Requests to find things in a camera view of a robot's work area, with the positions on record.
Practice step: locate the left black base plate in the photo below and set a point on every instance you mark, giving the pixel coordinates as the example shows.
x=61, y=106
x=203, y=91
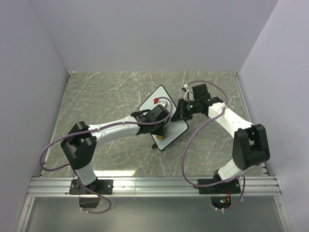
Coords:
x=100, y=186

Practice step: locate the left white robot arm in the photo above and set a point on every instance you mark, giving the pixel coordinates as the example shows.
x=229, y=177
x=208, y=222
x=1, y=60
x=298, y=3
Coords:
x=79, y=148

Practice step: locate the aluminium right side rail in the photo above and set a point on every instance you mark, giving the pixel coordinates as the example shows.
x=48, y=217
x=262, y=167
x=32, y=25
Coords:
x=235, y=75

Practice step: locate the yellow black eraser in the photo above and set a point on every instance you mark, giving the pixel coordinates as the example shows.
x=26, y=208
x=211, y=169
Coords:
x=160, y=137

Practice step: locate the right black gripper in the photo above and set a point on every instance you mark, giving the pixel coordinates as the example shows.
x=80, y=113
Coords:
x=180, y=113

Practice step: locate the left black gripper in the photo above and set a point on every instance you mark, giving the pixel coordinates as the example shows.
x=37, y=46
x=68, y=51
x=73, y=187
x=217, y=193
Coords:
x=161, y=132

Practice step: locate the aluminium front rail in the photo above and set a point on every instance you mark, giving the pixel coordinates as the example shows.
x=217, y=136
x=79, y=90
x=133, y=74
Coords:
x=168, y=186

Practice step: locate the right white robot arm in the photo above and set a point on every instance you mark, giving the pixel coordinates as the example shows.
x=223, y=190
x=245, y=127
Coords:
x=250, y=143

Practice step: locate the small white whiteboard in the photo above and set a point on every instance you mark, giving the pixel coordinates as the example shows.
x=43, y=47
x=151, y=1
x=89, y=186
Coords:
x=173, y=130

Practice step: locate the aluminium rail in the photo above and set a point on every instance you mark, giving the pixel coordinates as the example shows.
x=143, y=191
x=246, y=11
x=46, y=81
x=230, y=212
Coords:
x=168, y=186
x=235, y=75

